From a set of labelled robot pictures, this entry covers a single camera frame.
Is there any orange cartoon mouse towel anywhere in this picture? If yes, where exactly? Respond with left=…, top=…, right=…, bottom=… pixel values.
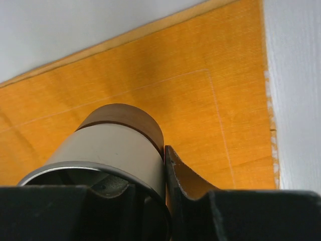
left=1, top=1, right=279, bottom=189

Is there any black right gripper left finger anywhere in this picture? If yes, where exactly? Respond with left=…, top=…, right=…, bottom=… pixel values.
left=1, top=185, right=140, bottom=240

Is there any metal cup brown base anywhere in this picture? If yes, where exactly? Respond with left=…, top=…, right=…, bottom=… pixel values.
left=19, top=103, right=171, bottom=240

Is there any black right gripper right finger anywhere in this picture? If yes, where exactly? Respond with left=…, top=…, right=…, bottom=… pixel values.
left=165, top=146, right=320, bottom=240

